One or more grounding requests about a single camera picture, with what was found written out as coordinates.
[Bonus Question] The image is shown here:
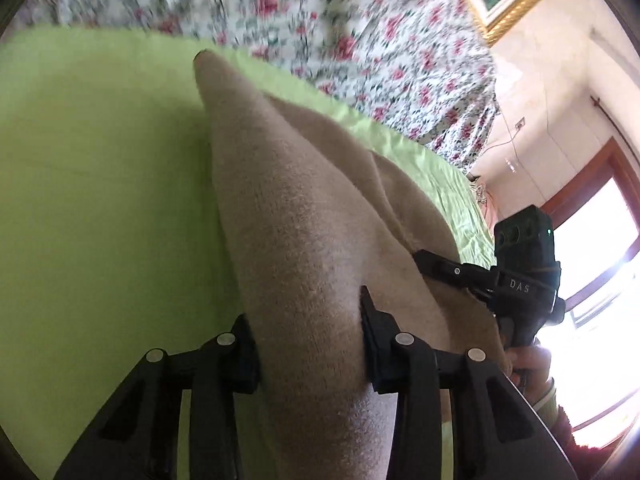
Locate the rose floral quilt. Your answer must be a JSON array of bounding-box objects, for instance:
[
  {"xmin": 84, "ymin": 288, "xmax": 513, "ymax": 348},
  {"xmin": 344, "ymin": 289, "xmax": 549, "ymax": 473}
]
[{"xmin": 10, "ymin": 0, "xmax": 498, "ymax": 171}]

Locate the dark red sleeve forearm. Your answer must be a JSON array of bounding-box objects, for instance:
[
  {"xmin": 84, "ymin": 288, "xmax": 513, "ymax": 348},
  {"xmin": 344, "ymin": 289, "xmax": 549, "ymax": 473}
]
[{"xmin": 525, "ymin": 379, "xmax": 620, "ymax": 479}]

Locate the pink cloth at bedside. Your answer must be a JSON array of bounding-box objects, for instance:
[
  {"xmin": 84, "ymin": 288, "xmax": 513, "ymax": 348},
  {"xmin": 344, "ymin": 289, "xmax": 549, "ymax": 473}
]
[{"xmin": 468, "ymin": 174, "xmax": 500, "ymax": 234}]

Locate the green bed sheet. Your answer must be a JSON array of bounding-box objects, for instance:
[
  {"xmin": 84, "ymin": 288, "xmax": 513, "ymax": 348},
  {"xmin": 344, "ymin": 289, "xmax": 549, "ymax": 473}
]
[{"xmin": 1, "ymin": 27, "xmax": 491, "ymax": 479}]

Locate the wooden window frame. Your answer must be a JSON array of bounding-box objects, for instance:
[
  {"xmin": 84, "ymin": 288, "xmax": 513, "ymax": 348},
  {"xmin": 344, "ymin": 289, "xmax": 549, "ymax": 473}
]
[{"xmin": 544, "ymin": 139, "xmax": 639, "ymax": 311}]

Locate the person's right hand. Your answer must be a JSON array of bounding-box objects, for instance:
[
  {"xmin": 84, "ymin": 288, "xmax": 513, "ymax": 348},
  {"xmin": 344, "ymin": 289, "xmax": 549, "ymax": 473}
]
[{"xmin": 506, "ymin": 344, "xmax": 552, "ymax": 405}]

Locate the beige knit sweater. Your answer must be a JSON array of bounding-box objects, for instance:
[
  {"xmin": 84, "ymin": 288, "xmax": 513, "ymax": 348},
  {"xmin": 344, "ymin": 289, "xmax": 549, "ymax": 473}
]
[{"xmin": 194, "ymin": 51, "xmax": 510, "ymax": 479}]

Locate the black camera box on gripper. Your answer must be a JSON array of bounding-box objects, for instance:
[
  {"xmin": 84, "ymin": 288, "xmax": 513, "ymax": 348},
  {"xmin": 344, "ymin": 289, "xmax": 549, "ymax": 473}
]
[{"xmin": 494, "ymin": 205, "xmax": 561, "ymax": 281}]

